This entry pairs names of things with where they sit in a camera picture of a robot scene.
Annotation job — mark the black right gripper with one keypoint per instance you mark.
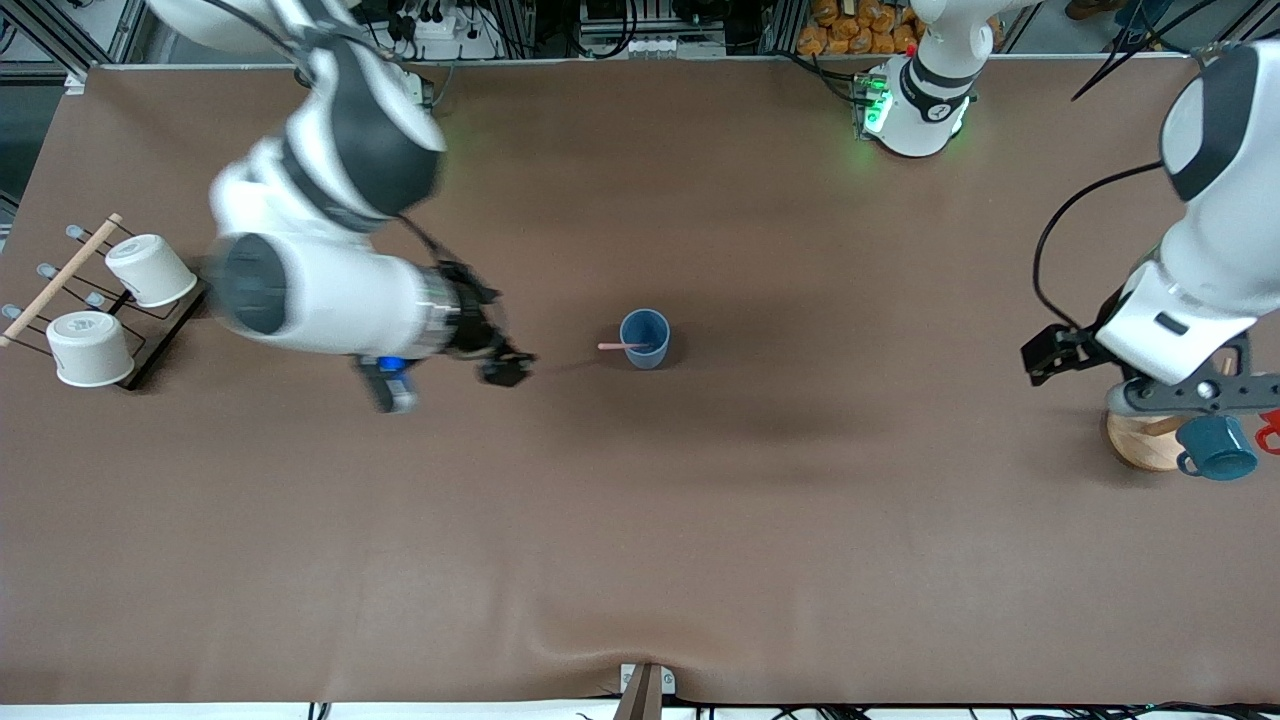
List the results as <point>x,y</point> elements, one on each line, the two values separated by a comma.
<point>473,325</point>

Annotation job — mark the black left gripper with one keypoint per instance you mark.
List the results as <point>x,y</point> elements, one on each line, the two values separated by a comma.
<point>1078,344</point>

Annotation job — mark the pink chopstick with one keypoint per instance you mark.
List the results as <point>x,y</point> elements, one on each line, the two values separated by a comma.
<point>612,346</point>

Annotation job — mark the blue plastic cup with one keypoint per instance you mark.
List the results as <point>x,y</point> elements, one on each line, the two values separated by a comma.
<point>645,335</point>

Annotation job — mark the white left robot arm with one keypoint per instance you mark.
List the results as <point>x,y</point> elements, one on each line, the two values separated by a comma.
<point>1210,250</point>

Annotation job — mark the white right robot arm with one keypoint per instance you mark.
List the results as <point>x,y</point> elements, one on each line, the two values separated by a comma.
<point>320,300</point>

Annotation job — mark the white paper cup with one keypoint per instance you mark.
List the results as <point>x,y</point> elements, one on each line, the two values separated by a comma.
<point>150,270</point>
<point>90,348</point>

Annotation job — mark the wooden mug stand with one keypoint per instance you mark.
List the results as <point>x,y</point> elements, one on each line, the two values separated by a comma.
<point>1140,445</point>

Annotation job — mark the teal enamel mug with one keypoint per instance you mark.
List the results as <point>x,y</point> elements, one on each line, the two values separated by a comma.
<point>1218,447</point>

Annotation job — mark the red object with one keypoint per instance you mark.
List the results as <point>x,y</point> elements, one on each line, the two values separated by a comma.
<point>1270,430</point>

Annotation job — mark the white power strip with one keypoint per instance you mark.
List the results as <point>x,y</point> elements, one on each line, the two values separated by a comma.
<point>440,40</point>

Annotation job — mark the metal table clamp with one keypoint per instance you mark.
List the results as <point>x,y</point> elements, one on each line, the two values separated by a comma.
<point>645,690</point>

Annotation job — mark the bag of bread rolls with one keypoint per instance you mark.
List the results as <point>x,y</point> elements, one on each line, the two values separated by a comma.
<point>850,28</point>

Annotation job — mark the wooden rack rod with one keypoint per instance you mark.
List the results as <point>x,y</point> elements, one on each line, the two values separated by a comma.
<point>60,280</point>

